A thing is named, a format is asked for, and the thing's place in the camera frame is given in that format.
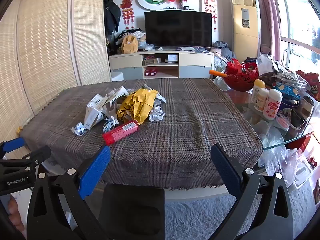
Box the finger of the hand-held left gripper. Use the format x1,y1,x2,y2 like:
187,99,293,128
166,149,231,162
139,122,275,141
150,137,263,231
0,145,52,171
0,137,25,158

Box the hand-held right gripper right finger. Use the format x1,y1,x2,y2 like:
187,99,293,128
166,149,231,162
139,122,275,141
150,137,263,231
211,144,294,240

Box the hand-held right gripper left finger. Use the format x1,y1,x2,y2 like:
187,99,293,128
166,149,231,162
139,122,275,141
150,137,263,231
26,145,112,240

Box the white paper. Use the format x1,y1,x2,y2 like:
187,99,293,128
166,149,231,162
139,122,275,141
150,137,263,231
149,105,166,122

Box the person's left hand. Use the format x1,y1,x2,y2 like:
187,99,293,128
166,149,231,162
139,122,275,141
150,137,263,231
6,194,27,235

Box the red tube packet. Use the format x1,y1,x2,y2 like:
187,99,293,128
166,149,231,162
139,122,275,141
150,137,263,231
102,120,140,146

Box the clear plastic bags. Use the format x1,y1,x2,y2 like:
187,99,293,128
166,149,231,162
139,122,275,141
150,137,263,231
257,120,298,188

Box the white medicine box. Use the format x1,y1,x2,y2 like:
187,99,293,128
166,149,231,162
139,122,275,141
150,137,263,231
84,94,108,130

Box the grey plaid tablecloth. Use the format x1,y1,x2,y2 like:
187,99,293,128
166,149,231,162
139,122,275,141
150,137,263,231
21,78,264,189

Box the glass table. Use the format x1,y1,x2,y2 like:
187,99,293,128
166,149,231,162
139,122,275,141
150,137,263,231
224,89,315,151

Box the pink hairbrush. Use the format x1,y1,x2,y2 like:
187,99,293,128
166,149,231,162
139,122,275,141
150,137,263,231
275,112,290,131

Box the white bottle with cream cap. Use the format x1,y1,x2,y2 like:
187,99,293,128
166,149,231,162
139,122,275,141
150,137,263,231
254,88,269,112

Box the white plastic stool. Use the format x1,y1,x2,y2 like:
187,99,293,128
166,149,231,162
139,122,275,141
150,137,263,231
292,155,316,189

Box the crumpled yellow paper bag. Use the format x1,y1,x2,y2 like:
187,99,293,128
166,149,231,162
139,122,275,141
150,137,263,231
116,89,159,125

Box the white bottle with pink label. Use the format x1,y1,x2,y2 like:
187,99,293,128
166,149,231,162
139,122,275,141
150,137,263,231
262,89,283,120

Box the red openwork basket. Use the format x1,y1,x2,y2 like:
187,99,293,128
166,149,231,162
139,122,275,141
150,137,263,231
223,59,259,92

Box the bamboo folding screen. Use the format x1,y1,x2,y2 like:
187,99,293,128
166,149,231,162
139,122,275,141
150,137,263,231
0,0,112,140

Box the blue snack bag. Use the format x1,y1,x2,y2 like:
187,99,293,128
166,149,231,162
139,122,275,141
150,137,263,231
272,82,302,100

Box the cream television cabinet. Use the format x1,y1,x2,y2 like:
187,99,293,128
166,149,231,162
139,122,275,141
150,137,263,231
109,51,215,81

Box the blue grey clothes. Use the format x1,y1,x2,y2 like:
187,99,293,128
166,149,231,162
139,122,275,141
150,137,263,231
212,41,236,63

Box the flat cardboard box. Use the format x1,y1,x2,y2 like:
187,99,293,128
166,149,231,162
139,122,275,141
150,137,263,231
142,58,162,66

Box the red snack bag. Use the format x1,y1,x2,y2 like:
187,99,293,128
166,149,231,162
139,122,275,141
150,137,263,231
296,70,320,98

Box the cream standing air conditioner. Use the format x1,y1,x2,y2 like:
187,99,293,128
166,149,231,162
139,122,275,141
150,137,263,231
230,0,262,63

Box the pile of clothes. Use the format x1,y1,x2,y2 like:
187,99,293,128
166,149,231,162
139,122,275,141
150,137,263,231
115,29,150,51

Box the black television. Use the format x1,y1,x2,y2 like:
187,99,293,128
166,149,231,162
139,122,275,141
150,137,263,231
144,10,213,49

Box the black jacket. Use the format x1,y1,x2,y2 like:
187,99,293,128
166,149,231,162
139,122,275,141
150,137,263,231
103,0,121,43

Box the pink curtain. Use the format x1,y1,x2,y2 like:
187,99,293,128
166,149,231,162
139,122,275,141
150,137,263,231
255,0,282,60

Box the red hanging ornament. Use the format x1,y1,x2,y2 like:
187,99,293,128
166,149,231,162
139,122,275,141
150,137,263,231
119,0,135,29
204,0,218,29

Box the window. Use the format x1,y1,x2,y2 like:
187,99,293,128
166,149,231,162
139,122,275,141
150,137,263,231
272,0,320,77

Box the orange handled tool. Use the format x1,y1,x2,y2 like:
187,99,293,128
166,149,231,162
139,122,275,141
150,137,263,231
209,69,227,78

